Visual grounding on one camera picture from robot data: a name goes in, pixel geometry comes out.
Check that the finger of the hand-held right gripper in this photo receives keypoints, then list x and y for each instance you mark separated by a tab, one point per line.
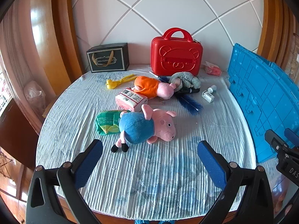
292	135
273	138

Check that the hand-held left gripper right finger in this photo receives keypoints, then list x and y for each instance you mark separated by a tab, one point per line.
210	165

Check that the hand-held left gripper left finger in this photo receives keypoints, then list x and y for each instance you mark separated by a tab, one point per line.
87	165

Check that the blue plastic crate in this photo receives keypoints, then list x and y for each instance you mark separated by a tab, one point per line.
257	98

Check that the green packet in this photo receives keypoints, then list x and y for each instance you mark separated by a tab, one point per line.
107	121

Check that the blue dress pig plush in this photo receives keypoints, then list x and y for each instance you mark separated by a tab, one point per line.
135	128

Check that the blue bottle brush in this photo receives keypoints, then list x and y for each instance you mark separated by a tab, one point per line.
190	105

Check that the small white box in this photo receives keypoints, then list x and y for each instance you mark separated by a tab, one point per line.
208	96

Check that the small white bottle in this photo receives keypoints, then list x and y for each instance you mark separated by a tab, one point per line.
212	89

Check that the black pouch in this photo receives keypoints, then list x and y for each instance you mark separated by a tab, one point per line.
193	90

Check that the pink white packet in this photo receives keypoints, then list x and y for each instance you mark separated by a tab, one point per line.
130	99

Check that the yellow plastic tongs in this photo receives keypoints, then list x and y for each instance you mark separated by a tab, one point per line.
111	84

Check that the grey rabbit plush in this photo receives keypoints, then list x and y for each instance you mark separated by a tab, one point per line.
186	79

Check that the orange dress pig plush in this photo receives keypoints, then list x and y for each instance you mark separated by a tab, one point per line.
147	86

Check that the dark wooden cabinet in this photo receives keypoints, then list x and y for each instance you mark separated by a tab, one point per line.
16	133

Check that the clear plastic bag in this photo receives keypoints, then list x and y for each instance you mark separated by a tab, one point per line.
35	95

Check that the pink tissue pack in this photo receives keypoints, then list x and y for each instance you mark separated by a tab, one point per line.
213	70

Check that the black gift box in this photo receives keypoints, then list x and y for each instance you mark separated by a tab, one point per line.
105	60

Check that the red bear suitcase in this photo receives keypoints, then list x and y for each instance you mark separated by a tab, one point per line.
175	53

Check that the pink curtain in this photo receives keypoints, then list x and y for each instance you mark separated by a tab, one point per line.
18	58

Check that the wooden headboard frame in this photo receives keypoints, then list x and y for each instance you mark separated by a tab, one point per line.
63	39

